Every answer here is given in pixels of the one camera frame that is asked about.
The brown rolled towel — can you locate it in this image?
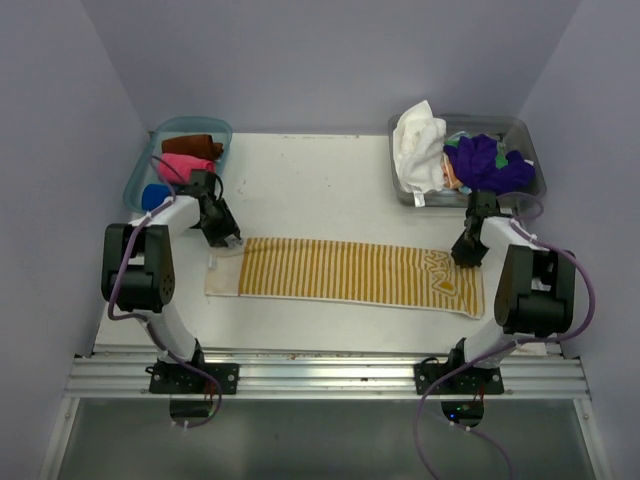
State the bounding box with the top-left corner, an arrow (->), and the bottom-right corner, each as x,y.
161,134 -> 224,161

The pink rolled towel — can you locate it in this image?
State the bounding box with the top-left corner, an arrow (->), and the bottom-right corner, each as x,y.
157,153 -> 216,185

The grey plastic bin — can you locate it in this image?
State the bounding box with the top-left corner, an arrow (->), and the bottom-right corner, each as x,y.
387,114 -> 547,209

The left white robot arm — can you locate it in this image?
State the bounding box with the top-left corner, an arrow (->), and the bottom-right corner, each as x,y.
101,170 -> 241,393

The blue towel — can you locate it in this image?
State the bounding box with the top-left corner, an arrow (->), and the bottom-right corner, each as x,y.
141,184 -> 175,212

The yellow white striped towel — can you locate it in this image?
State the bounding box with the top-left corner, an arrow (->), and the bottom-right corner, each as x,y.
204,237 -> 485,319

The purple towel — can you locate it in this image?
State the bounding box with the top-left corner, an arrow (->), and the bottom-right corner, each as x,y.
443,134 -> 536,195

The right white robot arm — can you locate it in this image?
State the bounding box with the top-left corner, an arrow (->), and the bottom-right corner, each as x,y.
445,191 -> 575,393

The teal plastic tray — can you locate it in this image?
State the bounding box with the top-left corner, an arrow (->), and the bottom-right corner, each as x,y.
123,116 -> 233,213

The aluminium mounting rail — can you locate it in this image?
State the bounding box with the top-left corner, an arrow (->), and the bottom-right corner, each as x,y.
64,347 -> 590,400

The peach patterned cloth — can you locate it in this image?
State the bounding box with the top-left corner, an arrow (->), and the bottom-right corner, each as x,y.
441,153 -> 471,195

